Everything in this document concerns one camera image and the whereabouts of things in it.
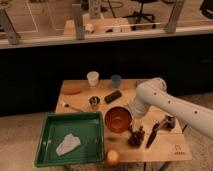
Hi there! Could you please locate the white crumpled cloth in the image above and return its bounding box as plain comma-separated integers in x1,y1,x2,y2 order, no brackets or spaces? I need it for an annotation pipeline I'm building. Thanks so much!
56,133,81,156

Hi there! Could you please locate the black handled knife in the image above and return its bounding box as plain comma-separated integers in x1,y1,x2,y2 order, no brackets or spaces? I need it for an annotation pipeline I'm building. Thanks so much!
146,122,160,148

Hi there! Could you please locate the bunch of dark grapes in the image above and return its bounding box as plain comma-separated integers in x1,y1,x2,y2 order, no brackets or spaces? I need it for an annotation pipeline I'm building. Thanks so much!
128,126,145,147

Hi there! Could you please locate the small metal cup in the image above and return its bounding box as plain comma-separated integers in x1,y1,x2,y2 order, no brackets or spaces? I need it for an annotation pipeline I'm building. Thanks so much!
89,96,100,110

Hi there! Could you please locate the black office chair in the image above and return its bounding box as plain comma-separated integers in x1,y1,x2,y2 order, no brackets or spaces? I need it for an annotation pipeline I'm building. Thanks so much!
127,0,158,30

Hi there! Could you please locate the black rectangular block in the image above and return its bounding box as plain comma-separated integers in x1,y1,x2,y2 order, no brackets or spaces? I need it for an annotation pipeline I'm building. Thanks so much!
104,90,122,104

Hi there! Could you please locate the blue sponge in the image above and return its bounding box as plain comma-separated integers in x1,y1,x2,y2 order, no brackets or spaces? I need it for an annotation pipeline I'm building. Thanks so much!
135,80,142,87

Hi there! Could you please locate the blue cup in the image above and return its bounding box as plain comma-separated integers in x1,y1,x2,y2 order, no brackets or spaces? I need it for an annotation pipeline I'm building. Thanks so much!
110,75,122,88

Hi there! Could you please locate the orange-brown bowl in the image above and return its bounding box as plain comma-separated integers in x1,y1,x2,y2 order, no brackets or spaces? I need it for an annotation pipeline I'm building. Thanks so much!
105,106,132,133

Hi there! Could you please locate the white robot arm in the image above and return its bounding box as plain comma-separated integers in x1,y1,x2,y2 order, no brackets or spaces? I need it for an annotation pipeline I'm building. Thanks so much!
129,77,213,140

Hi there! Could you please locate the yellow orange cup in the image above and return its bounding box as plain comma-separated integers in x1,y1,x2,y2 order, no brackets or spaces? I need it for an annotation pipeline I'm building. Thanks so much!
106,150,119,165

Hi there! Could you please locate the green plastic tray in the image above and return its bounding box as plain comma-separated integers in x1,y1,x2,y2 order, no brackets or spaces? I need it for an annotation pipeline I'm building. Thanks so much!
34,112,104,167

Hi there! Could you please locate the dark metal clamp tool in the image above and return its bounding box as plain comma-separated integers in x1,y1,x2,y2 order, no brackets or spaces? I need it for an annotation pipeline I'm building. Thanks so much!
160,116,176,129

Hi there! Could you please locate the white paper cup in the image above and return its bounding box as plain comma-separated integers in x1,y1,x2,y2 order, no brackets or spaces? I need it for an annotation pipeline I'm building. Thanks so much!
87,71,99,87

